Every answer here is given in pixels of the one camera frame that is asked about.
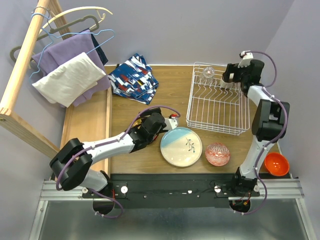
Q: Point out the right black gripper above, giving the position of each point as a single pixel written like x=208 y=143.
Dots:
x=229 y=75

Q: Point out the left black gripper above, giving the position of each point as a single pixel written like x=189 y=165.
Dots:
x=152 y=136

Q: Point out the clear drinking glass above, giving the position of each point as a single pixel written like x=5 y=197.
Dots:
x=207 y=76

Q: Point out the white wire dish rack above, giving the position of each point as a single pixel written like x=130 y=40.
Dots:
x=216 y=109

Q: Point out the yellow patterned lacquer plate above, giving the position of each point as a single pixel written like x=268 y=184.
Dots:
x=139 y=121

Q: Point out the metal cup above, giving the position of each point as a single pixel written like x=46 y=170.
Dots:
x=226 y=84

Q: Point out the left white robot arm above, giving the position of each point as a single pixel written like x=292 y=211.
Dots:
x=72 y=164

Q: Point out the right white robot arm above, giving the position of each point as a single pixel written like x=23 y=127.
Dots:
x=268 y=126

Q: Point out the wooden clothes rack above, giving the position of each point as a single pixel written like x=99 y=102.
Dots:
x=17 y=158

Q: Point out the blue and cream plate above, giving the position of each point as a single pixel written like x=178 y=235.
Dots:
x=181 y=147

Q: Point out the blue patterned cloth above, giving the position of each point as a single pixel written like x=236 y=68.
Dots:
x=134 y=80

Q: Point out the red patterned bowl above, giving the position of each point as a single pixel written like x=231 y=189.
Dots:
x=217 y=154

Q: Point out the dark navy cloth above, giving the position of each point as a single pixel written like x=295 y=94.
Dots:
x=99 y=50

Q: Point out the white folded cloth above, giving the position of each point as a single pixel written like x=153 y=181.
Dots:
x=74 y=82

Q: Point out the orange bowl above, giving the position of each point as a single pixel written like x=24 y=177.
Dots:
x=276 y=164

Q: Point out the purple cloth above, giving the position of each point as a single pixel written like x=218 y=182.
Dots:
x=72 y=71

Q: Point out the grey plastic hanger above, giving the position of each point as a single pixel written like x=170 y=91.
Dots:
x=58 y=29

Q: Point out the cream plastic hanger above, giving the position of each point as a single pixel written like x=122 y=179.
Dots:
x=58 y=19

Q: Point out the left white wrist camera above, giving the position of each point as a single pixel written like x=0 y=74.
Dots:
x=171 y=123

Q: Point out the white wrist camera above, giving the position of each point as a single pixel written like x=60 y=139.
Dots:
x=171 y=123
x=246 y=57

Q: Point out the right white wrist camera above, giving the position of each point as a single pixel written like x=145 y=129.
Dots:
x=246 y=57

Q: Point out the black mounting base plate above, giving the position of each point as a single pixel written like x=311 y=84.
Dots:
x=175 y=190

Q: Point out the aluminium rail frame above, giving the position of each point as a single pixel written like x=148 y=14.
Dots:
x=273 y=189

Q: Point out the light blue wire hanger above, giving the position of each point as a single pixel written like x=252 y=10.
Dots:
x=54 y=55

